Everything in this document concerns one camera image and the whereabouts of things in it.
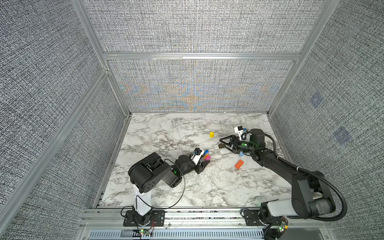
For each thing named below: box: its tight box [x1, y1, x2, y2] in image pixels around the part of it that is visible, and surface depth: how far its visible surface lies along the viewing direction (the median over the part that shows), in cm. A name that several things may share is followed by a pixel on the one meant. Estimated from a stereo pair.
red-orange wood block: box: [234, 159, 245, 170], surface depth 94 cm
